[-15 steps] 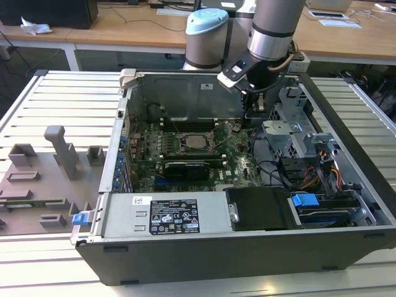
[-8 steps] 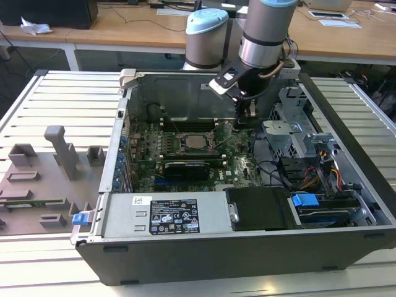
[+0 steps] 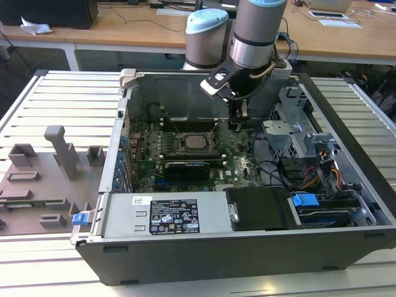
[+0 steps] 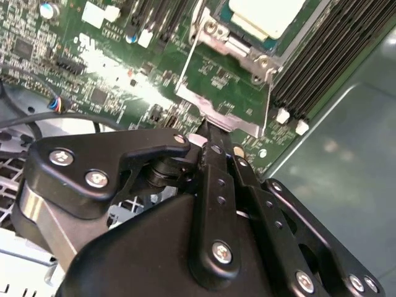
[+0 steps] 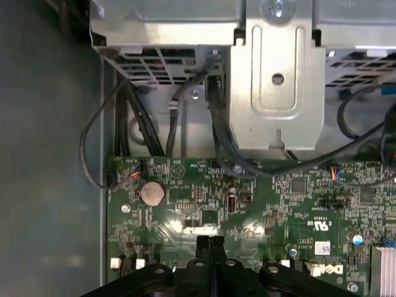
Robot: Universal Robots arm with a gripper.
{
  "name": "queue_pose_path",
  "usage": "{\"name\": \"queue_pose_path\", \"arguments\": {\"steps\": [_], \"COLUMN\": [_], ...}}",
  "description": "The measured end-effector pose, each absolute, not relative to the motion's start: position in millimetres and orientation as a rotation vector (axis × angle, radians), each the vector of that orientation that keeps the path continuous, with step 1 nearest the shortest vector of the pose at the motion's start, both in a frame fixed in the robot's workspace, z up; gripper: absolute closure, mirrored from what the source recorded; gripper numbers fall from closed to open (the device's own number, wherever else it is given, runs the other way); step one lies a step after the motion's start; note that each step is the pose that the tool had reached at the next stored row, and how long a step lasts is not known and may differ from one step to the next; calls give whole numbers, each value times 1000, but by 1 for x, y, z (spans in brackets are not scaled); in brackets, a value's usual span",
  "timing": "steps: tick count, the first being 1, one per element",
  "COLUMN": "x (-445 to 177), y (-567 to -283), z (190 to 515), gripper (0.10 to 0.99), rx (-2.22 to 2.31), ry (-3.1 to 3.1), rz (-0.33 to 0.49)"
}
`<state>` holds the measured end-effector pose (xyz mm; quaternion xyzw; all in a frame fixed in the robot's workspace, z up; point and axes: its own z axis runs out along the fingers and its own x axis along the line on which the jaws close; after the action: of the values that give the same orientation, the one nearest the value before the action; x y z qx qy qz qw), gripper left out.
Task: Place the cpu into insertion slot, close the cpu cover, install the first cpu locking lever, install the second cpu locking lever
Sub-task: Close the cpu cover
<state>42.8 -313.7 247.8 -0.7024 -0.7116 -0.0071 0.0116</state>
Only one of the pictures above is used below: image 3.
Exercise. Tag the metal locking lever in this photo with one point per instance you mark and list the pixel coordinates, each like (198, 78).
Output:
(178, 130)
(213, 128)

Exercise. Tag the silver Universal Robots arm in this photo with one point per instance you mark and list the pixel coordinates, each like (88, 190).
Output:
(253, 37)

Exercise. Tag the black RAM slot row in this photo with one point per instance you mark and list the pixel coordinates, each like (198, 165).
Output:
(188, 124)
(191, 156)

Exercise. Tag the CPU socket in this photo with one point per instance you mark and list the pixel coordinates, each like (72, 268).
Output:
(179, 140)

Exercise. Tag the metal drive cage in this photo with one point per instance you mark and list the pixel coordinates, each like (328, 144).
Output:
(278, 136)

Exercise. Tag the green motherboard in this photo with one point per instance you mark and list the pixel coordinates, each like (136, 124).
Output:
(238, 173)

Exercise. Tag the black graphics card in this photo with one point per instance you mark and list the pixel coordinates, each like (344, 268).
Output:
(185, 171)

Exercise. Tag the white paper sheet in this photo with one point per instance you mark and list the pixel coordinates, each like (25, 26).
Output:
(340, 23)
(170, 11)

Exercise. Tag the white flat device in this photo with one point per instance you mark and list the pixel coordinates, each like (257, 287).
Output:
(328, 14)

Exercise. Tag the black plastic shroud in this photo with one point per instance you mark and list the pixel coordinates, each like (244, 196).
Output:
(260, 207)

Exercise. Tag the wooden desk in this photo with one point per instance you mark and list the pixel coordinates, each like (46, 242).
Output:
(123, 31)

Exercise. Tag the blue disk carrier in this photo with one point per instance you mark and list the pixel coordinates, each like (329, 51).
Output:
(304, 201)

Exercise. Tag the dark office chair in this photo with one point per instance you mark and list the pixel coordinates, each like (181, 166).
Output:
(383, 99)

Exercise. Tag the black hard disk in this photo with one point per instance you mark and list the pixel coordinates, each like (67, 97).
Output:
(325, 213)

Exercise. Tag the silver power supply unit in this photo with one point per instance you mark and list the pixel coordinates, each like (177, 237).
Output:
(123, 216)

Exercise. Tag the black open PC case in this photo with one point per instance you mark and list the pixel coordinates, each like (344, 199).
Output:
(216, 263)

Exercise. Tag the black box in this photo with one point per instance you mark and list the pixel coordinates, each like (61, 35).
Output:
(46, 12)

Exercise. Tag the blue case latch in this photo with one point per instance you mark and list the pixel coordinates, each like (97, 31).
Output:
(78, 218)

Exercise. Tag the crumpled white paper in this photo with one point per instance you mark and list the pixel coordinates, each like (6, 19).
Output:
(34, 27)

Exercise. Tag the grey parts rack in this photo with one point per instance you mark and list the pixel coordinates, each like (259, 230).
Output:
(46, 185)

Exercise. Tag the green RAM stick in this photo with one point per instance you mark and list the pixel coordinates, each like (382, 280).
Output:
(37, 203)

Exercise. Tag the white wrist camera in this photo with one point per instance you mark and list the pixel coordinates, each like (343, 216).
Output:
(210, 87)

